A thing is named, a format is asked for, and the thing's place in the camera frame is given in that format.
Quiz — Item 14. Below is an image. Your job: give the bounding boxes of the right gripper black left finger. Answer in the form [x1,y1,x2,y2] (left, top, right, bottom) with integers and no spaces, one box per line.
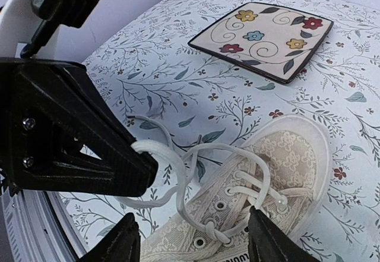
[79,213,141,262]

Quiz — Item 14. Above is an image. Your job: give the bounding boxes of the white shoelace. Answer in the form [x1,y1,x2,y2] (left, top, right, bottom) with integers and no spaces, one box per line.
[115,115,287,244]

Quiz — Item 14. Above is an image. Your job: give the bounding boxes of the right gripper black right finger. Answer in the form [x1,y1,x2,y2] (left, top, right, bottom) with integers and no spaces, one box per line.
[248,207,317,262]

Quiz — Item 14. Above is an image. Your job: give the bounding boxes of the floral patterned table mat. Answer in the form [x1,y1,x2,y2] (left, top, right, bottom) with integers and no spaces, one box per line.
[58,0,380,262]

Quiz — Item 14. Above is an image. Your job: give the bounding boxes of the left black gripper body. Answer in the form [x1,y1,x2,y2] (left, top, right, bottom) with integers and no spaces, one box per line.
[1,58,119,195]

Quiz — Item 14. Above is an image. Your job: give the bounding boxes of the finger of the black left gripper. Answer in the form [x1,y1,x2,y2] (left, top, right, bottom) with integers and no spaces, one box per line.
[11,62,157,197]

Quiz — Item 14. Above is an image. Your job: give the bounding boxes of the white lace sneaker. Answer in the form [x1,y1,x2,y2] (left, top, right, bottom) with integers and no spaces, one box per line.
[141,115,331,261]

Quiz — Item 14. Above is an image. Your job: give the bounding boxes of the square floral ceramic plate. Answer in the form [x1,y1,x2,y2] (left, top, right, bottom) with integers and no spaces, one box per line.
[188,2,334,84]

